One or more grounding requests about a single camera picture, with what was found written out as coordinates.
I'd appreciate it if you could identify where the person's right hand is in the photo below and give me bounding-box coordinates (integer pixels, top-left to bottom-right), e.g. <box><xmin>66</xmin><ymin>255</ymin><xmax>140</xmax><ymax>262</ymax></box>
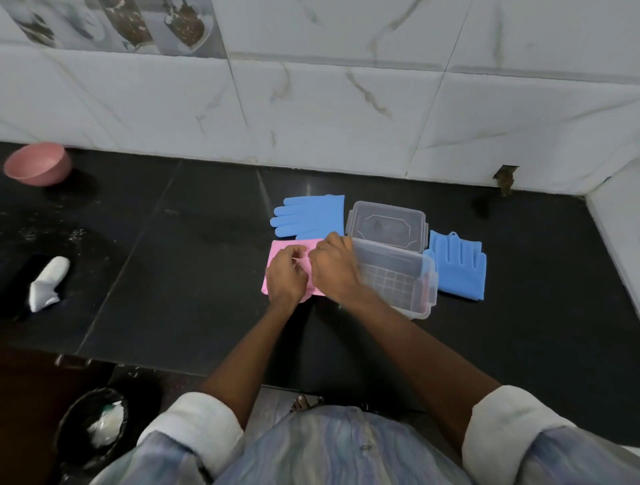
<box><xmin>307</xmin><ymin>231</ymin><xmax>381</xmax><ymax>308</ymax></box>

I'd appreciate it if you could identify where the person's left hand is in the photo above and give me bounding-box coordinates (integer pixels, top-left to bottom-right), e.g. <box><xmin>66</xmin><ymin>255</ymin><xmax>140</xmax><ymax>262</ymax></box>
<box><xmin>265</xmin><ymin>244</ymin><xmax>311</xmax><ymax>312</ymax></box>

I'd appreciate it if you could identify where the blue rubber glove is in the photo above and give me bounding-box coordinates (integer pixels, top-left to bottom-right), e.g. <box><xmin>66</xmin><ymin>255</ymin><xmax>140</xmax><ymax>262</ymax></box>
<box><xmin>423</xmin><ymin>230</ymin><xmax>487</xmax><ymax>302</ymax></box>
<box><xmin>269</xmin><ymin>194</ymin><xmax>346</xmax><ymax>241</ymax></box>

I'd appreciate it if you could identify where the transparent plastic box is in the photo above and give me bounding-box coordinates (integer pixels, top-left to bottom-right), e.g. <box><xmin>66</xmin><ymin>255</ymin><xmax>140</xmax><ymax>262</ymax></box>
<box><xmin>349</xmin><ymin>237</ymin><xmax>439</xmax><ymax>320</ymax></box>

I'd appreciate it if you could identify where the transparent box lid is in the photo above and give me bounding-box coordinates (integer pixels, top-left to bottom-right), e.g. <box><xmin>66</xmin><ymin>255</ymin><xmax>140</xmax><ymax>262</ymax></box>
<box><xmin>345</xmin><ymin>201</ymin><xmax>430</xmax><ymax>254</ymax></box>

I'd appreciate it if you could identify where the person's right forearm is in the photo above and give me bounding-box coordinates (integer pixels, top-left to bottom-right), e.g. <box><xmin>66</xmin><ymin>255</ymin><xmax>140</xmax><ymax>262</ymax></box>
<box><xmin>347</xmin><ymin>287</ymin><xmax>503</xmax><ymax>453</ymax></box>

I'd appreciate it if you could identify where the person's left forearm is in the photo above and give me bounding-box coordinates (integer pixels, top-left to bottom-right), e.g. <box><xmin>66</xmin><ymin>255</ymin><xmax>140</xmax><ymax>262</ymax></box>
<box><xmin>199</xmin><ymin>302</ymin><xmax>301</xmax><ymax>430</ymax></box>

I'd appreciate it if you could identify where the blue streaked shirt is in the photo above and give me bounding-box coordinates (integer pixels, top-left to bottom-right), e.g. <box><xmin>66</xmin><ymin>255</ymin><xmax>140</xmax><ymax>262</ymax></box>
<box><xmin>89</xmin><ymin>384</ymin><xmax>640</xmax><ymax>485</ymax></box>

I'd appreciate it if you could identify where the white crumpled paper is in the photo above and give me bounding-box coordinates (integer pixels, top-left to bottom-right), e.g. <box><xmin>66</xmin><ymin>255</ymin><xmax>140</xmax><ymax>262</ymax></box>
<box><xmin>85</xmin><ymin>399</ymin><xmax>125</xmax><ymax>449</ymax></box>

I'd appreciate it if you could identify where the white squeezed tube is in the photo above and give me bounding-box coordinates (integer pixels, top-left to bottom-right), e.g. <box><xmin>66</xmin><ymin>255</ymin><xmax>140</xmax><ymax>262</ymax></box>
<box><xmin>28</xmin><ymin>256</ymin><xmax>71</xmax><ymax>314</ymax></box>

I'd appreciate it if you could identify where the black trash bin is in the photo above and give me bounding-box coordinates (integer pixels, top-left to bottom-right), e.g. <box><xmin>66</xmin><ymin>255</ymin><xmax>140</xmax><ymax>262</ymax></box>
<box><xmin>52</xmin><ymin>387</ymin><xmax>130</xmax><ymax>473</ymax></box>

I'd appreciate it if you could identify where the black phone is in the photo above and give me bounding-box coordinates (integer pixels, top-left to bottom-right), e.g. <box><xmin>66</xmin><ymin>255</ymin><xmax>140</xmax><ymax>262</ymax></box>
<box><xmin>0</xmin><ymin>253</ymin><xmax>56</xmax><ymax>320</ymax></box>

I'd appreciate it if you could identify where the pink bowl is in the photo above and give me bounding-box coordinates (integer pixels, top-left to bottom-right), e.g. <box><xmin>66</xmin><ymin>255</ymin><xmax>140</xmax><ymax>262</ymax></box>
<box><xmin>3</xmin><ymin>142</ymin><xmax>73</xmax><ymax>187</ymax></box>

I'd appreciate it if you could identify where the metal cabinet handle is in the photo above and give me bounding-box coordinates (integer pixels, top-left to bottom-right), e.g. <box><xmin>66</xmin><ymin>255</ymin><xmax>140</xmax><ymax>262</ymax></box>
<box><xmin>55</xmin><ymin>353</ymin><xmax>93</xmax><ymax>370</ymax></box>

